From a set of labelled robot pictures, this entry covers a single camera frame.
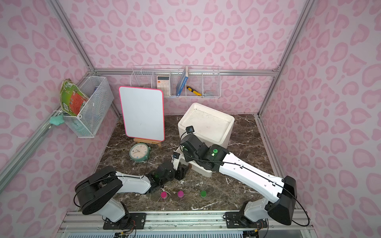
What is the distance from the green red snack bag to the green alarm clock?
38 cm

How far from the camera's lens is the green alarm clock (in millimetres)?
951

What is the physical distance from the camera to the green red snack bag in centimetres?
69
